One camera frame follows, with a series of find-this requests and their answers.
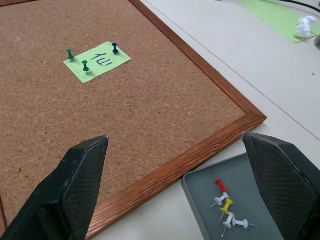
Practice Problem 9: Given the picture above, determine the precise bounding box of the crumpled white paper ball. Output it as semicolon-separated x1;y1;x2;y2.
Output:
293;15;316;38

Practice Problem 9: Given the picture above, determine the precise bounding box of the red push pin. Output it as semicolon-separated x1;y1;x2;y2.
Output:
215;178;229;194

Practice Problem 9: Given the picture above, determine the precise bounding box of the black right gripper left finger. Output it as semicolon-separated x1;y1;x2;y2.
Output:
0;135;110;240

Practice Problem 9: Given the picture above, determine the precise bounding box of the wood-framed cork board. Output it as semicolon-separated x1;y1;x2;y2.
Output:
0;0;268;240

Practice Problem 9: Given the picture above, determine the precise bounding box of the yellow push pin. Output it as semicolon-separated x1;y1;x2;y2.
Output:
219;198;234;215

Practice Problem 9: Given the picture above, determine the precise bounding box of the green paper note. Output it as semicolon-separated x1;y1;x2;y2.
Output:
63;41;133;84

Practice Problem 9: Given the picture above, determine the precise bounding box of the black cable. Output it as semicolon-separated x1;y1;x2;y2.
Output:
259;0;320;13

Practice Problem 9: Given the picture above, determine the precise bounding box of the white push pin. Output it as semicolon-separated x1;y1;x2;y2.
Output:
231;217;258;230
218;212;236;238
210;191;231;209

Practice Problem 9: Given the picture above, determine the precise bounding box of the grey plastic tray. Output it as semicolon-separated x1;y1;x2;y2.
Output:
182;152;285;240

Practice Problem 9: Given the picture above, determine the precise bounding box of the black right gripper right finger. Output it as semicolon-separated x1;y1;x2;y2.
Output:
241;131;320;240

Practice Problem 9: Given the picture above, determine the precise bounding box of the light green paper sheet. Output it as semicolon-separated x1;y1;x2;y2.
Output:
234;0;320;44

